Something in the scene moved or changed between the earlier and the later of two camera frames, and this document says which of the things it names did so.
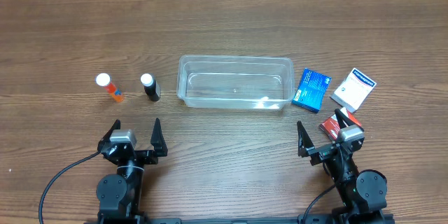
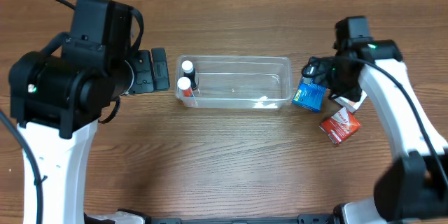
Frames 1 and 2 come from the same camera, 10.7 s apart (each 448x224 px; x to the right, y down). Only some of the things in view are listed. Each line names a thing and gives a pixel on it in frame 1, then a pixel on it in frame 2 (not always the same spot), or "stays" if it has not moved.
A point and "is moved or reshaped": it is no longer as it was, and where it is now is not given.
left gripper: [138, 155] to [143, 71]
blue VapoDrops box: [311, 90] stays
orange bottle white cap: [103, 80] is moved or reshaped
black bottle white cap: [151, 87] is moved or reshaped
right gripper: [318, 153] to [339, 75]
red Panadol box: [331, 126] stays
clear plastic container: [236, 82] stays
